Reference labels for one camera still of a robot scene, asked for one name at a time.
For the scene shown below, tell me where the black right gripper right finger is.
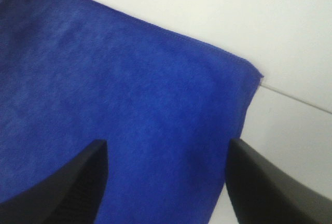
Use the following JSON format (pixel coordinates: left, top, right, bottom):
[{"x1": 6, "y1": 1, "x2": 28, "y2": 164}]
[{"x1": 225, "y1": 139, "x2": 331, "y2": 223}]

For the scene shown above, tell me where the blue microfibre towel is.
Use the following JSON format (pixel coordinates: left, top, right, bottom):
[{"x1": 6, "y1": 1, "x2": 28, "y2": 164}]
[{"x1": 1, "y1": 0, "x2": 262, "y2": 223}]

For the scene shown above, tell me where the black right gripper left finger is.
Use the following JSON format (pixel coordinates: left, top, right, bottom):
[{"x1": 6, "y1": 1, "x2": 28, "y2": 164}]
[{"x1": 1, "y1": 139, "x2": 108, "y2": 223}]

